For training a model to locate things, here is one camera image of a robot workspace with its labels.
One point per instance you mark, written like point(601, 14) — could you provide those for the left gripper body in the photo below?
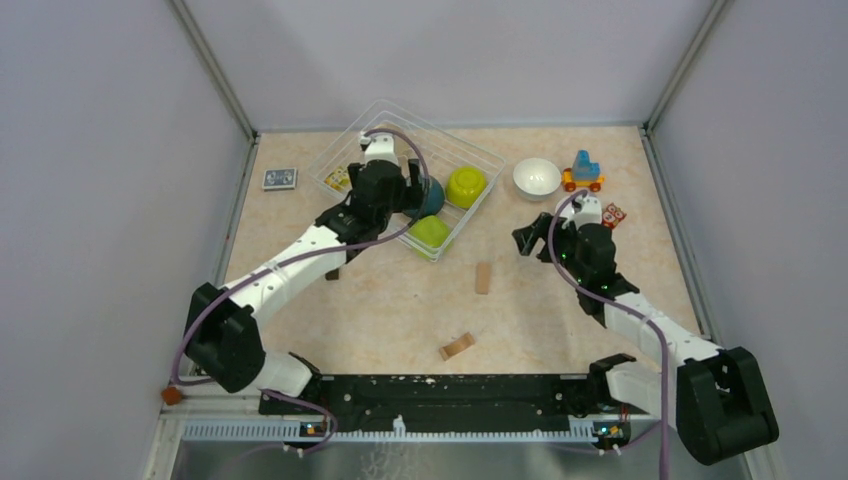
point(394, 206)

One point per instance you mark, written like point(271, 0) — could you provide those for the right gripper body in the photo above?
point(565, 237)

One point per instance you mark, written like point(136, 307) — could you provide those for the white wire dish rack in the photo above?
point(443, 153)

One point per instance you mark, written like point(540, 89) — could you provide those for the round lime green bowl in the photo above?
point(465, 185)

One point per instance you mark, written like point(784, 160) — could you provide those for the white bowl with blue rim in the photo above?
point(536, 179)

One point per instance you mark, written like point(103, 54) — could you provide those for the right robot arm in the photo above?
point(715, 398)

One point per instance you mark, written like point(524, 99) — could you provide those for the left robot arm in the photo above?
point(223, 333)

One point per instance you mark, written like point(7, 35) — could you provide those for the teal ceramic bowl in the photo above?
point(434, 202)

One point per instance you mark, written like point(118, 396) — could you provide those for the red owl toy block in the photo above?
point(612, 215)

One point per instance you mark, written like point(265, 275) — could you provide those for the yellow owl toy block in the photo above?
point(338, 179)

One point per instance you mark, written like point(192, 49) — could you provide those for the square lime green bowl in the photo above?
point(430, 234)

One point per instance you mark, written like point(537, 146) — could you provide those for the light wooden block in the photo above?
point(483, 275)

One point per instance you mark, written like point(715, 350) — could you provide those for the blue toy block vehicle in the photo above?
point(583, 173)

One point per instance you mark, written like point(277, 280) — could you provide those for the playing card deck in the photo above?
point(280, 179)

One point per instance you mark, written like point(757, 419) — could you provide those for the wooden arch block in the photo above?
point(457, 346)

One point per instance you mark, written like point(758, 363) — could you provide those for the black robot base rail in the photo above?
point(468, 403)

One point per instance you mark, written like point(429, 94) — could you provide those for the orange block on rail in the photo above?
point(171, 395)

